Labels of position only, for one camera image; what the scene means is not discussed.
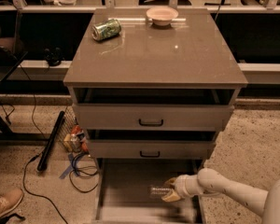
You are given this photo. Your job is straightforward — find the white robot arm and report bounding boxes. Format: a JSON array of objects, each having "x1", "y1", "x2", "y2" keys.
[{"x1": 161, "y1": 168, "x2": 280, "y2": 224}]

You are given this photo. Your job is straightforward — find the middle grey drawer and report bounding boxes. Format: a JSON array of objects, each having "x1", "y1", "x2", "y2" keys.
[{"x1": 87, "y1": 140, "x2": 216, "y2": 160}]

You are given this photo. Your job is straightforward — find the white ceramic bowl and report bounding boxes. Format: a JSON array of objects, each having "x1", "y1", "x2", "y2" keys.
[{"x1": 147, "y1": 7, "x2": 178, "y2": 26}]

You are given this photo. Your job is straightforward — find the black headphones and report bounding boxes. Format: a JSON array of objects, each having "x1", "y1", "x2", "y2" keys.
[{"x1": 44, "y1": 48, "x2": 63, "y2": 66}]

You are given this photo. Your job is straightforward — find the black floor cable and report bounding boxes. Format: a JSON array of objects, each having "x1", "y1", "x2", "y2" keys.
[{"x1": 22, "y1": 152, "x2": 100, "y2": 224}]

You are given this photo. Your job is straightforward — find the top grey drawer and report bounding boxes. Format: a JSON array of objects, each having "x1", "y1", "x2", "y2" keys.
[{"x1": 73, "y1": 104, "x2": 233, "y2": 132}]

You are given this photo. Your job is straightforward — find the grey drawer cabinet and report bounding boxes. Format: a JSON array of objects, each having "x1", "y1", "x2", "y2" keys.
[{"x1": 63, "y1": 7, "x2": 249, "y2": 161}]

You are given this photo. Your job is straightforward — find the dark chair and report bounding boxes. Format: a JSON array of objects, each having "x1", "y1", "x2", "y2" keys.
[{"x1": 0, "y1": 1, "x2": 27, "y2": 82}]

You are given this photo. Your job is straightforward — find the tan shoe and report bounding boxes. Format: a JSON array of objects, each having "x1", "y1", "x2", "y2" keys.
[{"x1": 0, "y1": 189, "x2": 23, "y2": 217}]

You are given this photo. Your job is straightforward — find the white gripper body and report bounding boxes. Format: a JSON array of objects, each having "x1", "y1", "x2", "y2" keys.
[{"x1": 175, "y1": 175, "x2": 201, "y2": 199}]

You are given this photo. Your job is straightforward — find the green crushed soda can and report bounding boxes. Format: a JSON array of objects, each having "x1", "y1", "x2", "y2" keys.
[{"x1": 92, "y1": 19, "x2": 121, "y2": 41}]

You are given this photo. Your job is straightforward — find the bottom grey drawer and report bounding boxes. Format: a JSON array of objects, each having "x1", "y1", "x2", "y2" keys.
[{"x1": 91, "y1": 159, "x2": 205, "y2": 224}]

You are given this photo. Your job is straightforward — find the grey drawer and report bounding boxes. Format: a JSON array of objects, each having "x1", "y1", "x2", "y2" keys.
[
  {"x1": 91, "y1": 159, "x2": 205, "y2": 224},
  {"x1": 87, "y1": 140, "x2": 216, "y2": 160},
  {"x1": 73, "y1": 104, "x2": 233, "y2": 132}
]

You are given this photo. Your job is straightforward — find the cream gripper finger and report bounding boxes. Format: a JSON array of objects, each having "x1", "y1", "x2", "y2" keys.
[
  {"x1": 161, "y1": 189, "x2": 181, "y2": 203},
  {"x1": 163, "y1": 177, "x2": 176, "y2": 189}
]

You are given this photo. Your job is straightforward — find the black bar on floor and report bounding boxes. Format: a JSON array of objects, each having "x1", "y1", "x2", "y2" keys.
[{"x1": 36, "y1": 111, "x2": 65, "y2": 172}]

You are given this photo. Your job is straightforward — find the blue tape strip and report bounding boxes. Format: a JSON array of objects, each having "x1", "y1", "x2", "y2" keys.
[{"x1": 59, "y1": 153, "x2": 80, "y2": 179}]

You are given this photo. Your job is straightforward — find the clear plastic water bottle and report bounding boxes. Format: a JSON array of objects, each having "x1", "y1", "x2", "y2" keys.
[{"x1": 148, "y1": 186, "x2": 172, "y2": 199}]

